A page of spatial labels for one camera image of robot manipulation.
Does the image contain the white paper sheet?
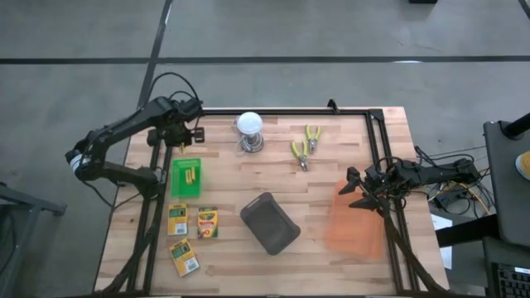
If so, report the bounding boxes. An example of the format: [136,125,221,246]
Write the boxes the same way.
[430,213,455,271]

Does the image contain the crayon box with barcode label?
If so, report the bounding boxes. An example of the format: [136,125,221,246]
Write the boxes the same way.
[166,203,189,237]
[168,238,200,278]

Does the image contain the green plastic basket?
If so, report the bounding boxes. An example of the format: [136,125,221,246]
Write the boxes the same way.
[170,157,203,199]

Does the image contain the grey translucent plastic bin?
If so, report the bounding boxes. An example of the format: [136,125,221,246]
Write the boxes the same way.
[239,191,302,257]

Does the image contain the yellow-handled pliers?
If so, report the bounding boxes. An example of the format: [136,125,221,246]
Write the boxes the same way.
[305,123,323,155]
[290,140,311,172]

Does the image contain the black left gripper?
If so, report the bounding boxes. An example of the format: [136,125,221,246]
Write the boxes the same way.
[147,119,206,147]

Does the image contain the orange translucent plastic bin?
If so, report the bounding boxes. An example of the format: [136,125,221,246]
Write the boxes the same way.
[324,179,387,261]

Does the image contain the yellow disc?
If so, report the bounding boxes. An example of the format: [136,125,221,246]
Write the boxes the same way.
[514,150,530,181]

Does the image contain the grey metal table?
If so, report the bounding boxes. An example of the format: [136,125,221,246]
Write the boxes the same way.
[0,181,68,298]

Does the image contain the black keyboard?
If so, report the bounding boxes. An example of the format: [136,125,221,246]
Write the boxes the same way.
[492,261,530,298]

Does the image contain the black pole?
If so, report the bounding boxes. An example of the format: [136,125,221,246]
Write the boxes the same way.
[500,112,530,140]

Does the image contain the grey side table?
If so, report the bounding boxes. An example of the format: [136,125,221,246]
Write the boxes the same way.
[483,119,530,249]

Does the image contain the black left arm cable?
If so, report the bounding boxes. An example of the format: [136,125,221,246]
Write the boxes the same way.
[147,72,203,109]

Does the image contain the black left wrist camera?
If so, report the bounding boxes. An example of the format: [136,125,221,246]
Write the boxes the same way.
[176,98,205,121]

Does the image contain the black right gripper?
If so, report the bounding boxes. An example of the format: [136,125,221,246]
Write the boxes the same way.
[338,159,402,212]

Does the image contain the crayon box with crayon picture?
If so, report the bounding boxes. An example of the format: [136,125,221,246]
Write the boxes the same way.
[197,206,219,239]

